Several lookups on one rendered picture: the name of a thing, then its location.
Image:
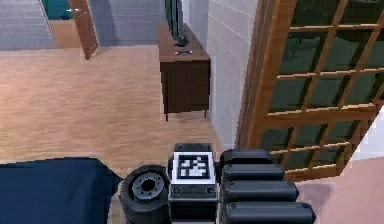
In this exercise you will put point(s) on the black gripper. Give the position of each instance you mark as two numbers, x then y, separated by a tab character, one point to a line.
146	193

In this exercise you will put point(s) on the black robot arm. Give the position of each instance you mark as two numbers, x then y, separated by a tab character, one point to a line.
256	190

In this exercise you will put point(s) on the small black receiving system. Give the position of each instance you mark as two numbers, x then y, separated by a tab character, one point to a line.
183	52

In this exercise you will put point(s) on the dark brown wooden cabinet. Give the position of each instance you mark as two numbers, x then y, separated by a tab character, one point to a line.
185	83

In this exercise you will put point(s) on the black television set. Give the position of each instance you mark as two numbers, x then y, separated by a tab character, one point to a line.
176	20

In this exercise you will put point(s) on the brown wooden room door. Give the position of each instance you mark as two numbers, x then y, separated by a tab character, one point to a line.
85	26

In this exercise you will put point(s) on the wooden framed window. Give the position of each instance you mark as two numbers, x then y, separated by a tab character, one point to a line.
316	86

